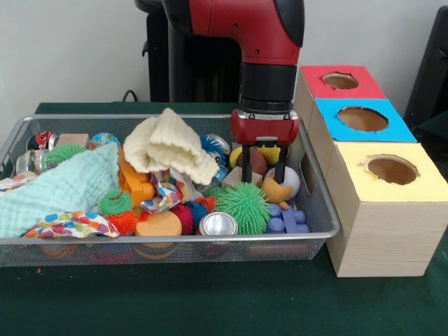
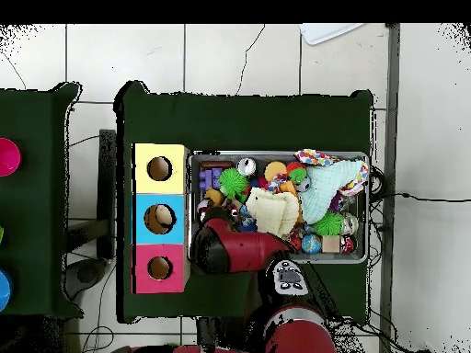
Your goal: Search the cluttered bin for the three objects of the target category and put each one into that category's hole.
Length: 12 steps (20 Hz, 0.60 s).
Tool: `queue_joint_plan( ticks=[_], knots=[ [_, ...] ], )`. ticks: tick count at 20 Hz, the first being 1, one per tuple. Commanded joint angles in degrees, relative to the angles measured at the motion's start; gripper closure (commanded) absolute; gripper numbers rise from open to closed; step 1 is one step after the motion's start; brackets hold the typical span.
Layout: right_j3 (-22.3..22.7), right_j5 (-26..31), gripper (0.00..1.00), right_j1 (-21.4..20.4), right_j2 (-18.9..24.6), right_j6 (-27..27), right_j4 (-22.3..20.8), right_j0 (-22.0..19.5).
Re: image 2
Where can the orange bear toy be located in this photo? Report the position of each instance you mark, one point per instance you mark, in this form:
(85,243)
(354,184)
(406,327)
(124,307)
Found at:
(214,196)

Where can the cream waffle cloth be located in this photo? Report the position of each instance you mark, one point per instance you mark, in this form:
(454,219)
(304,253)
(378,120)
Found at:
(272,209)

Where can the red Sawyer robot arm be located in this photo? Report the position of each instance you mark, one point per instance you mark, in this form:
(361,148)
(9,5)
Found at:
(250,246)

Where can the wooden box with three holes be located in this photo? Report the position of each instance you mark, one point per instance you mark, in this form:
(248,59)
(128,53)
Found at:
(162,184)

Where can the metal mesh bin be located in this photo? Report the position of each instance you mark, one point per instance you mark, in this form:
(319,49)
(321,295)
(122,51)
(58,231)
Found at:
(331,258)

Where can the large green spiky ball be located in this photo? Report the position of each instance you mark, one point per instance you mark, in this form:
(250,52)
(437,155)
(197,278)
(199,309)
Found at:
(233,181)

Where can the silver can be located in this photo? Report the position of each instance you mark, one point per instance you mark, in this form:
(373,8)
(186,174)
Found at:
(246,166)

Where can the purple building block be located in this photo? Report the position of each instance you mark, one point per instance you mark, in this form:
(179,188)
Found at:
(209,178)

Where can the orange foam disc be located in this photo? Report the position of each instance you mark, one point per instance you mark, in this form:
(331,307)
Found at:
(275,170)

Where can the dark green table cloth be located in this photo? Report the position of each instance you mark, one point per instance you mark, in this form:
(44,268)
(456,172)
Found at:
(33,202)
(239,121)

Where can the colourful dotted cloth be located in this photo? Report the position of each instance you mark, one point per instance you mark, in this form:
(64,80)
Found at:
(316,157)

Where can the blue globe ball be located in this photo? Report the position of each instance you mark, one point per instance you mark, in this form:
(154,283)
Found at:
(311,243)

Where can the wooden block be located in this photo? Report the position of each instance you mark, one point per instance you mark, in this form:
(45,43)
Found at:
(330,243)

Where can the black metal stand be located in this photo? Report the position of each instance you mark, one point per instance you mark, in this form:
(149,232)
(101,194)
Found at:
(106,184)

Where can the grey round base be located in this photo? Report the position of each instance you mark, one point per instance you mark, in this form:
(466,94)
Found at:
(88,274)

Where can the white plastic tray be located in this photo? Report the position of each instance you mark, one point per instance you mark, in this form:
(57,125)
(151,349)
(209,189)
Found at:
(327,33)

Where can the pink bowl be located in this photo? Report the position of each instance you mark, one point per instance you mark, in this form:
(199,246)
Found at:
(8,157)

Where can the blue bowl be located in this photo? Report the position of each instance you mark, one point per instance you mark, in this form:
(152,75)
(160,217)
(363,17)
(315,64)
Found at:
(4,290)

